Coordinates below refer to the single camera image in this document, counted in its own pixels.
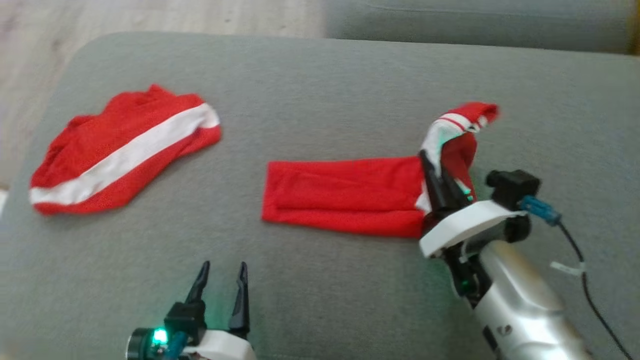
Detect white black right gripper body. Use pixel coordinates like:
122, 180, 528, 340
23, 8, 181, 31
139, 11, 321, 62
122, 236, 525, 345
418, 201, 532, 306

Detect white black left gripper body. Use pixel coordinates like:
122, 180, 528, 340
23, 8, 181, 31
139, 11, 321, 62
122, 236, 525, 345
164, 299, 257, 360

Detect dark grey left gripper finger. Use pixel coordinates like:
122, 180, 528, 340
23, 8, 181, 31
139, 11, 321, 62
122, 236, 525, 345
187, 260, 211, 304
228, 261, 250, 338

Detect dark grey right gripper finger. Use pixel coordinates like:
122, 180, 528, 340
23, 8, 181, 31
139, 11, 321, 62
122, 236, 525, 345
442, 169, 474, 214
418, 149, 454, 224

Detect red white garment thin stripes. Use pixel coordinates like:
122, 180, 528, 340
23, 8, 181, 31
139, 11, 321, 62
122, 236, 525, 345
260, 101, 501, 239

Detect red garment broad white stripe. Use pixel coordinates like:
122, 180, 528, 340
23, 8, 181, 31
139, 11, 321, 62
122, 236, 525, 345
28, 83, 223, 216

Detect large grey sofa seat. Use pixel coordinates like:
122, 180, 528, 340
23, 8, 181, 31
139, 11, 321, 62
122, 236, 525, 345
0, 32, 640, 360

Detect yellow sofa back cushion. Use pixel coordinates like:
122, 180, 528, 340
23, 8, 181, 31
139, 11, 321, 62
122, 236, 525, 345
627, 0, 640, 56

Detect blue cable connector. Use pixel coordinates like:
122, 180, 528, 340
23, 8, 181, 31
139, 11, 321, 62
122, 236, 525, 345
518, 194, 562, 226

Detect white cable tie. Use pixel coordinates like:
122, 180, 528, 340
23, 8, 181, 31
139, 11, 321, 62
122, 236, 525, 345
549, 260, 586, 277

